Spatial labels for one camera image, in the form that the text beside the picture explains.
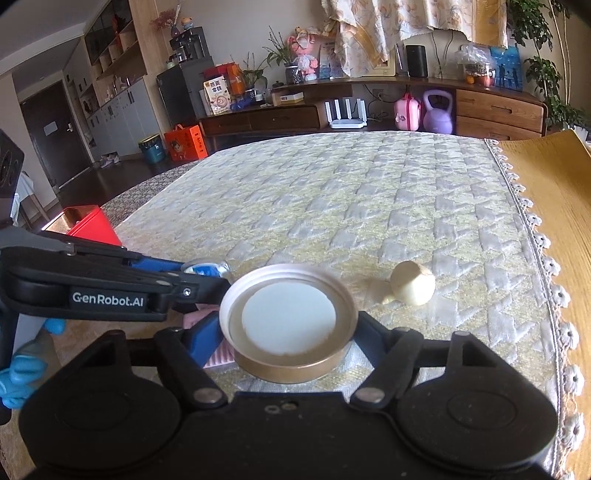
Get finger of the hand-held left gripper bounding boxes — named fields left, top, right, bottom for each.
left=122, top=269, right=232, bottom=309
left=36, top=229, right=186, bottom=274

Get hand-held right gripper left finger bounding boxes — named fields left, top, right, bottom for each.
left=81, top=311, right=228, bottom=410

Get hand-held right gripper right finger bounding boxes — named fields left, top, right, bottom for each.
left=350, top=310, right=502, bottom=411

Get black and blue capsule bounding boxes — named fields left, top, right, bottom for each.
left=181, top=260, right=232, bottom=280

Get red metal box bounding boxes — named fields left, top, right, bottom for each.
left=44, top=205, right=123, bottom=247

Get gold round lid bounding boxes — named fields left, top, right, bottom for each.
left=219, top=264, right=359, bottom=384

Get person's left hand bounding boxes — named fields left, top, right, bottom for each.
left=0, top=320, right=66, bottom=410

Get cream onion-shaped toy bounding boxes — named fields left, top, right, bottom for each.
left=379, top=260, right=437, bottom=307

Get teal bin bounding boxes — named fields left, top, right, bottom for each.
left=139, top=134, right=167, bottom=165

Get orange gift bag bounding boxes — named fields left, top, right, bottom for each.
left=164, top=124, right=207, bottom=162

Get cream quilted table cover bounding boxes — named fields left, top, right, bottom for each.
left=99, top=130, right=585, bottom=416

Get black mini fridge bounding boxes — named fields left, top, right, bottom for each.
left=156, top=56, right=218, bottom=141

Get dark wooden door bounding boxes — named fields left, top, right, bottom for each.
left=18, top=79, right=90, bottom=190

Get white and orange snack box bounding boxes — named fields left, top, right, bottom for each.
left=202, top=76, right=233, bottom=116

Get wooden sideboard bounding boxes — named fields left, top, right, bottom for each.
left=198, top=76, right=550, bottom=153

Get red and orange gift boxes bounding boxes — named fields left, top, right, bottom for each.
left=203, top=62, right=245, bottom=95

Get small potted plant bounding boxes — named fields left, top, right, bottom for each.
left=240, top=53, right=271, bottom=100

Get black coffee machine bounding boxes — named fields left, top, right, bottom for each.
left=168, top=27, right=206, bottom=65

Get white router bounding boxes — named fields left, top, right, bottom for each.
left=324, top=97, right=369, bottom=130

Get pink toy case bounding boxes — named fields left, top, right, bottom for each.
left=393, top=92, right=423, bottom=132

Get purple kettlebell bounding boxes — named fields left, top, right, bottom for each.
left=422, top=89, right=455, bottom=136

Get yellow cloth with lace trim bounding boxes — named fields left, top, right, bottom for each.
left=484, top=129, right=591, bottom=480

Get vase with branches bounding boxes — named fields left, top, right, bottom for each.
left=263, top=28, right=305, bottom=86

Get dried pink flowers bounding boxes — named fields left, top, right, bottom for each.
left=148, top=4, right=183, bottom=38

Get pink plush doll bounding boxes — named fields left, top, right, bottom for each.
left=287, top=27, right=321, bottom=83

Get black speaker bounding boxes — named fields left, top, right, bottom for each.
left=405, top=44, right=429, bottom=78

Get clear plastic bag with fruit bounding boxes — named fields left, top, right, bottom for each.
left=455, top=44, right=497, bottom=88

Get blue picture card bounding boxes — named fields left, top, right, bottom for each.
left=489, top=45, right=525, bottom=90

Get floral hanging cloth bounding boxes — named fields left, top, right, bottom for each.
left=321, top=0, right=509, bottom=77

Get large green potted plant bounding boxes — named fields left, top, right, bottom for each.
left=505, top=0, right=591, bottom=134

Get wooden wall shelf unit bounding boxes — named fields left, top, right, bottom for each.
left=62, top=0, right=160, bottom=162

